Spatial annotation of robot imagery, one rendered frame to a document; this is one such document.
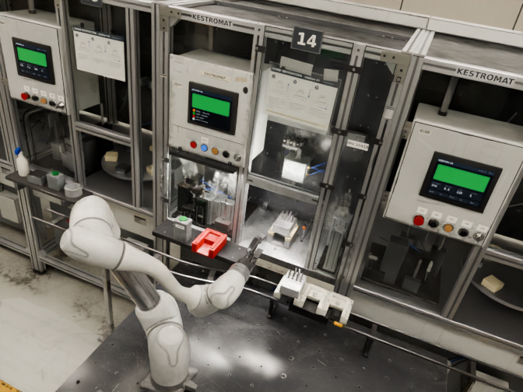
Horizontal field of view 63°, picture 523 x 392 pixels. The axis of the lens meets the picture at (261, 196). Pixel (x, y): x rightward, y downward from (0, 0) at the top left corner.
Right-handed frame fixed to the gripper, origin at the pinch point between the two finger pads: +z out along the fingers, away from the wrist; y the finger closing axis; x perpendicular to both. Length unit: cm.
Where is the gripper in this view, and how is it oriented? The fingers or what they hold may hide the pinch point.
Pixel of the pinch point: (259, 245)
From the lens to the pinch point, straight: 198.2
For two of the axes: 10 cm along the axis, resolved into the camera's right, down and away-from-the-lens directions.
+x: -9.2, -2.9, 2.7
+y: 1.2, -8.5, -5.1
